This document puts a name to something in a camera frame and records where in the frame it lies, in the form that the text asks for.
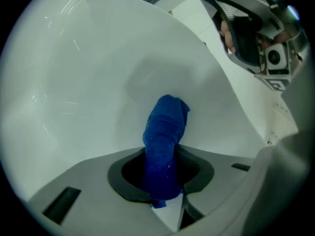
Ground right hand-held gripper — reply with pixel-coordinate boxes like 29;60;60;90
230;17;310;92

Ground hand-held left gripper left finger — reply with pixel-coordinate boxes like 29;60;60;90
28;146;179;236

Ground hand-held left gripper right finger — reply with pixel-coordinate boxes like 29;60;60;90
175;144;256;231

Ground white bathtub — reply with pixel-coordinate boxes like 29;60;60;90
1;0;300;232

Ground person's right hand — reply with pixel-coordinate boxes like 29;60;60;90
220;20;236;55

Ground white gripper camera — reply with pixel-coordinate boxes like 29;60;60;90
264;43;289;70

